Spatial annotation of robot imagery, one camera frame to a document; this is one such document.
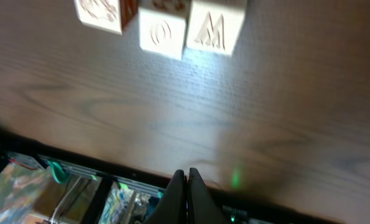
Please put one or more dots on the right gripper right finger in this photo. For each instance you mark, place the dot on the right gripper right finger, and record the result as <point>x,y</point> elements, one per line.
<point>201,206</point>

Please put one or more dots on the green Z white block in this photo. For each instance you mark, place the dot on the green Z white block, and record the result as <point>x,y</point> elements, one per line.
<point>109,15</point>

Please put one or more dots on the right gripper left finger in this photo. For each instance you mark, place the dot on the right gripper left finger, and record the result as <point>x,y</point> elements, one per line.
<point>172,206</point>

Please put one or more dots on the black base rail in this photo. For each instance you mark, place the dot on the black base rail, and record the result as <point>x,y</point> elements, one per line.
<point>32,154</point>

